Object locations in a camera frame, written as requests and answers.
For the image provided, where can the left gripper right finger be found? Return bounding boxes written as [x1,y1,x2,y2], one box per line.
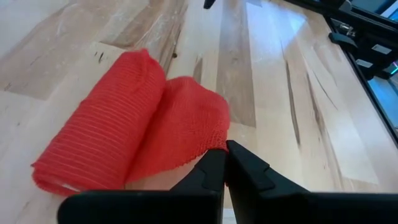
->
[226,139,398,224]

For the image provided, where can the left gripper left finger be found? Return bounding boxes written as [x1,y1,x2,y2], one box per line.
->
[57,149,227,224]

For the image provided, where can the red elastic bandage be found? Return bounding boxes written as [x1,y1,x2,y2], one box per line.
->
[30,49,231,197]

